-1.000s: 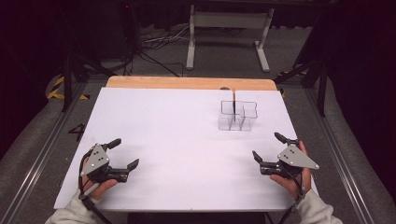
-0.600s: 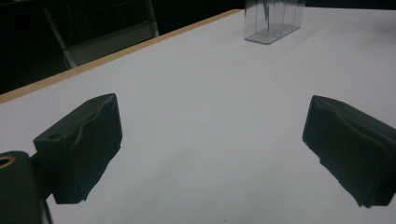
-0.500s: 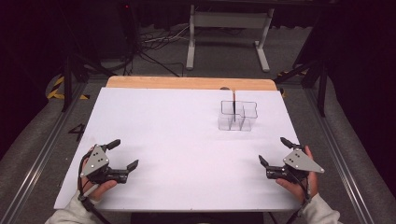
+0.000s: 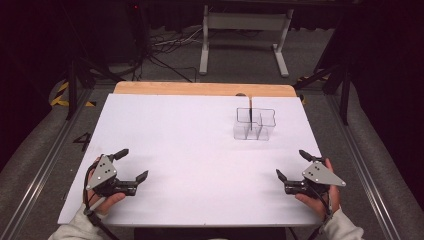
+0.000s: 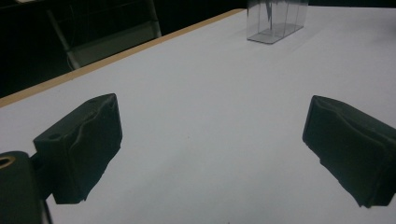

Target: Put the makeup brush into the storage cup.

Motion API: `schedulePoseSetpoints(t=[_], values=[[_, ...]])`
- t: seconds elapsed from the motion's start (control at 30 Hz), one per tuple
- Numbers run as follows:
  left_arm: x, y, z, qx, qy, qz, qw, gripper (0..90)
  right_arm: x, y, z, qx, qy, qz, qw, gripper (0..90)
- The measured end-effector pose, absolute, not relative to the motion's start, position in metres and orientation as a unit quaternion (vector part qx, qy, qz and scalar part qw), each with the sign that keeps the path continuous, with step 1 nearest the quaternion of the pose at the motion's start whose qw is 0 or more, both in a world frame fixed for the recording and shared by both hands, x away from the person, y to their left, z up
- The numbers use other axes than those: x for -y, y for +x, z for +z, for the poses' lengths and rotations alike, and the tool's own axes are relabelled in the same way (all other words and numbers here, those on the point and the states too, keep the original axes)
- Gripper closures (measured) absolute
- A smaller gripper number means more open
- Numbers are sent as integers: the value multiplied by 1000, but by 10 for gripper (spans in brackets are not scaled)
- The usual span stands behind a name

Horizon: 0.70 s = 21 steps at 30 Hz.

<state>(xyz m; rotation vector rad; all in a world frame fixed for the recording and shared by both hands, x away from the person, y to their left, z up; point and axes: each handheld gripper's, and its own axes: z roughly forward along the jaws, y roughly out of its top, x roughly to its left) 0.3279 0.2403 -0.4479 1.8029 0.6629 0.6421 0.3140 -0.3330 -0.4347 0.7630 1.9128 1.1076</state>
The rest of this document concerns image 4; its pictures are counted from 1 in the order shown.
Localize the black tripod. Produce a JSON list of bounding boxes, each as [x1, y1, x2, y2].
[[63, 54, 125, 122], [292, 58, 352, 127]]

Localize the dark blue makeup brush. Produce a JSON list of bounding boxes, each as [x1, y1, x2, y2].
[[248, 97, 254, 131]]

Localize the person's left hand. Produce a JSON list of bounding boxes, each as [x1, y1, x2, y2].
[[84, 156, 127, 216]]

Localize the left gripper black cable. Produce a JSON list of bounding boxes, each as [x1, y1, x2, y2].
[[82, 163, 121, 240]]

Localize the person's right hand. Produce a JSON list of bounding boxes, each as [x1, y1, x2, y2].
[[295, 157, 342, 220]]

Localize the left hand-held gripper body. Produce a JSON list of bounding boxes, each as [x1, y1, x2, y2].
[[86, 154, 139, 198]]

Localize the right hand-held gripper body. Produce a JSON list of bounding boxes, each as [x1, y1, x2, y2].
[[284, 161, 347, 198]]

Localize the clear plastic organizer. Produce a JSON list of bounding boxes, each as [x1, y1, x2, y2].
[[232, 106, 277, 142]]

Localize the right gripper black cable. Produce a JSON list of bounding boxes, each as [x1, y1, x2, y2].
[[306, 184, 335, 240]]

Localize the wooden table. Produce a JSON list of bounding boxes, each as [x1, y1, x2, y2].
[[113, 81, 298, 99]]

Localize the black equipment stand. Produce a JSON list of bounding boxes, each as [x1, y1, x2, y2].
[[125, 0, 150, 69]]

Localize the bundle of floor cables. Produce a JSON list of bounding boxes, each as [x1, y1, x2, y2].
[[131, 25, 205, 83]]

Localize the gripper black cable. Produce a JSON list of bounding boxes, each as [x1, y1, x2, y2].
[[306, 184, 335, 240], [82, 163, 121, 240]]

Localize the white table cover sheet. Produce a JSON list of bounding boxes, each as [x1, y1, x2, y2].
[[56, 92, 323, 228]]

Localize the grey metal stand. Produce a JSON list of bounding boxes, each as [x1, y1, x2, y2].
[[198, 4, 295, 79]]

